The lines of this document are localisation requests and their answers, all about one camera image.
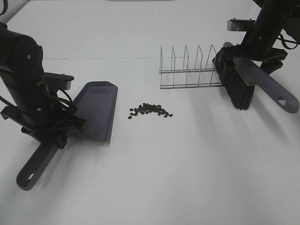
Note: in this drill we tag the purple plastic dustpan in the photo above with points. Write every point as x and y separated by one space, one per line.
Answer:
96 104

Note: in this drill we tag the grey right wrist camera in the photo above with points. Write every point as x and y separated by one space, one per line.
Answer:
240 24

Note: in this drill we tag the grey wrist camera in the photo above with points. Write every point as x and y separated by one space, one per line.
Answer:
240 24
58 81

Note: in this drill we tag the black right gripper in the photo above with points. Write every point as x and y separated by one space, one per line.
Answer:
257 45

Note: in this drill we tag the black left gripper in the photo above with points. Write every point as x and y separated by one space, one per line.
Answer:
55 119

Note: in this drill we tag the pile of coffee beans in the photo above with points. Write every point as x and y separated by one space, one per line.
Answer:
147 108

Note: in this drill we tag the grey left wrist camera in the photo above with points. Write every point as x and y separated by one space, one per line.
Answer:
58 81

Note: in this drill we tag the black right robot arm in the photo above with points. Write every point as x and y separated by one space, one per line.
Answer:
285 13

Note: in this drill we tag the chrome wire dish rack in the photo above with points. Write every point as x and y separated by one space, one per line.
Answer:
188 71

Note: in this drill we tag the purple hand brush black bristles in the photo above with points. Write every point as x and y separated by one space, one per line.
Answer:
239 75

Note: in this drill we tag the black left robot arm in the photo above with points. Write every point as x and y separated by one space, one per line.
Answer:
41 103

